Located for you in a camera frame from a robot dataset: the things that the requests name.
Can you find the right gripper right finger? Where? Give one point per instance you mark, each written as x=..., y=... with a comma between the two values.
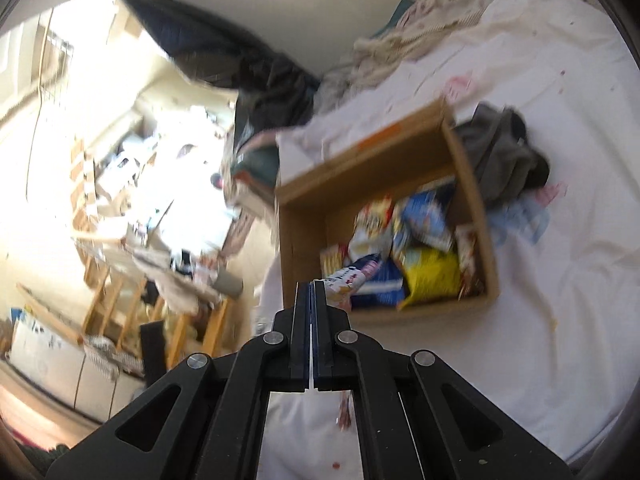
x=322, y=339

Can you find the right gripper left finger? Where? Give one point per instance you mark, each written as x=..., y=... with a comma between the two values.
x=300, y=337

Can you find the navy white candy packet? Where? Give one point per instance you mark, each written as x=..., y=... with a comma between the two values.
x=340, y=286

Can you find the blue white snack bag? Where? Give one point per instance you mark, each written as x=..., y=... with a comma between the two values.
x=421, y=218

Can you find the beige biscuit packet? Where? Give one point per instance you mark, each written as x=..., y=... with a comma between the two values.
x=333, y=259

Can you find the grey waste bin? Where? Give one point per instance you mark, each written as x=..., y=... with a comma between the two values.
x=227, y=283

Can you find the dark blue snack packet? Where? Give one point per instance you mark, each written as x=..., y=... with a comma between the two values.
x=385, y=289

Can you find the white red cartoon snack bag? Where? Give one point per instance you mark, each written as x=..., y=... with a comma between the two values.
x=373, y=230

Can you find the yellow snack bag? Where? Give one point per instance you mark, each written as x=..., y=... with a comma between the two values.
x=430, y=275

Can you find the wooden chair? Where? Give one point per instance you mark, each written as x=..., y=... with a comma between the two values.
x=122, y=303

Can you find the brown white snack packet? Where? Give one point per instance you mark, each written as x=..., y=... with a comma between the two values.
x=466, y=241

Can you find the white bed sheet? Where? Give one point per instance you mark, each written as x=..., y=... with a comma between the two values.
x=559, y=349

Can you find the grey cloth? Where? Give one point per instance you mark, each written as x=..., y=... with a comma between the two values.
x=504, y=164

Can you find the crumpled beige blanket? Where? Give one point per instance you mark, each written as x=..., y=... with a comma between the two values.
x=416, y=31

